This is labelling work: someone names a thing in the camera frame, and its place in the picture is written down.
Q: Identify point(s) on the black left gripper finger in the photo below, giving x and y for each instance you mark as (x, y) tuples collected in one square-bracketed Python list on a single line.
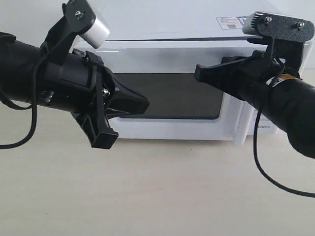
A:
[(122, 101)]

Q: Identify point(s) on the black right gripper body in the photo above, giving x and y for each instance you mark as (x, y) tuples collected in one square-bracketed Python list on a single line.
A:
[(256, 70)]

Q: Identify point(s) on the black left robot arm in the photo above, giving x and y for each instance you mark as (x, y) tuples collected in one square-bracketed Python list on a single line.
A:
[(19, 71)]

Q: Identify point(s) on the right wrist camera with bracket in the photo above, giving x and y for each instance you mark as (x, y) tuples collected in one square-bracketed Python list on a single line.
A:
[(289, 35)]

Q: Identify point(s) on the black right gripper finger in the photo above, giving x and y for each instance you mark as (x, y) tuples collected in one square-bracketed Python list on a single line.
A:
[(230, 76)]

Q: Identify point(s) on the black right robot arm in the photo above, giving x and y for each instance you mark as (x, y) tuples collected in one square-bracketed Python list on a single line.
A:
[(289, 104)]

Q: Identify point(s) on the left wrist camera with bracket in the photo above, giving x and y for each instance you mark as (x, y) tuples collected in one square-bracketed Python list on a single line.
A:
[(79, 19)]

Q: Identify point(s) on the blue white warning sticker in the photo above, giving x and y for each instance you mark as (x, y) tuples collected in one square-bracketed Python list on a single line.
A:
[(231, 23)]

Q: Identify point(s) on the white microwave door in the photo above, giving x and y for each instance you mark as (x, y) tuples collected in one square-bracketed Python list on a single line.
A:
[(181, 108)]

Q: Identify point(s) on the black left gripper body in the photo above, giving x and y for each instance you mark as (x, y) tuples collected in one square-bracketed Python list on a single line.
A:
[(77, 87)]

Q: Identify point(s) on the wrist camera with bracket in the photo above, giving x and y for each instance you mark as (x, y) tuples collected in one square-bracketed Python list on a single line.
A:
[(289, 35), (79, 19)]

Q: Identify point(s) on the white microwave oven body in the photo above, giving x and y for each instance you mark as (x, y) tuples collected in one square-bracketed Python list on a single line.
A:
[(176, 24)]

